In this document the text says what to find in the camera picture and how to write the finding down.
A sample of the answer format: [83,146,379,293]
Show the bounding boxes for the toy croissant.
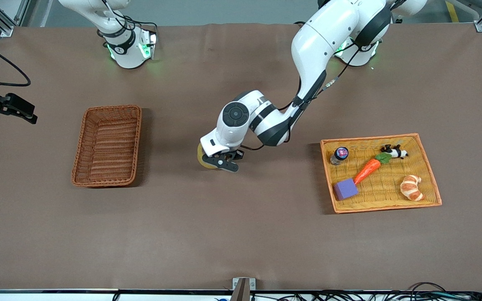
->
[400,175,426,202]

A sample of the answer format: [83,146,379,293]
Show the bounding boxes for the toy panda figure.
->
[381,144,409,160]

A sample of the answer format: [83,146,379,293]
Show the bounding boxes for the black right base cable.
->
[97,0,159,38]

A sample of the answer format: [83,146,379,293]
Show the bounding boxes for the brown wicker basket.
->
[71,105,143,188]

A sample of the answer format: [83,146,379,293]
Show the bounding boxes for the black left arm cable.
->
[241,36,363,151]

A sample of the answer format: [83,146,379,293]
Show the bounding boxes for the orange toy carrot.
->
[353,152,392,186]

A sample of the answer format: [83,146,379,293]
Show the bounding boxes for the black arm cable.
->
[241,36,363,151]
[0,33,31,87]

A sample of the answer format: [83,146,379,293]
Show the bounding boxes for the small jar with printed lid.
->
[330,147,349,166]

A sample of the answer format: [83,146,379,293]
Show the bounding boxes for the silver table edge bracket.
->
[232,277,256,301]

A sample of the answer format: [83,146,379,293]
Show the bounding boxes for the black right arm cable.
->
[0,33,31,87]

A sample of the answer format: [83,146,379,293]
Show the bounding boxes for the clear yellowish tape roll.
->
[197,143,221,170]

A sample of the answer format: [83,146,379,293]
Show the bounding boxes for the brown table cover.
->
[0,22,482,292]

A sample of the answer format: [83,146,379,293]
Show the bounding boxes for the tangled black floor cables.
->
[251,282,482,301]

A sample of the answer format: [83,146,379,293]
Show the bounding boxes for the purple foam cube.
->
[334,178,359,202]

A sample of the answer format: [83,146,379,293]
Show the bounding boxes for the silver arm base connector box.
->
[140,30,158,60]

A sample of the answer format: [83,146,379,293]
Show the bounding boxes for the orange wicker tray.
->
[320,133,443,214]

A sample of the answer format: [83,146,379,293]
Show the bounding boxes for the black table edge strip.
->
[0,288,482,294]

